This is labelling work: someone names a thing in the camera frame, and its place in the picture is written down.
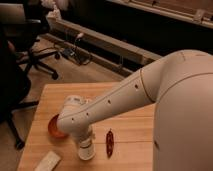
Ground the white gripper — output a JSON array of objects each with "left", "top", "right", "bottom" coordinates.
[{"left": 70, "top": 125, "right": 94, "bottom": 146}]

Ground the white ceramic cup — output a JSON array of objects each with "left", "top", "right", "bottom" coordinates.
[{"left": 78, "top": 139, "right": 95, "bottom": 161}]

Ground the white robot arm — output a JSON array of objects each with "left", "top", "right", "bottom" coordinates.
[{"left": 57, "top": 50, "right": 213, "bottom": 171}]

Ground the red chili pepper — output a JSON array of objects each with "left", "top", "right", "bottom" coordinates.
[{"left": 106, "top": 129, "right": 114, "bottom": 158}]

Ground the red-orange bowl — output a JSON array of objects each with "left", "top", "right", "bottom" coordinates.
[{"left": 48, "top": 115, "right": 67, "bottom": 139}]

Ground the blue device on floor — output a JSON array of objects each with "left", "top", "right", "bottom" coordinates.
[{"left": 61, "top": 48, "right": 75, "bottom": 59}]

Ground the black office chair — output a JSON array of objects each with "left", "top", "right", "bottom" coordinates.
[{"left": 0, "top": 0, "right": 60, "bottom": 80}]

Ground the white bottle on ledge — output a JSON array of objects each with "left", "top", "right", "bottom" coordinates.
[{"left": 47, "top": 5, "right": 61, "bottom": 19}]

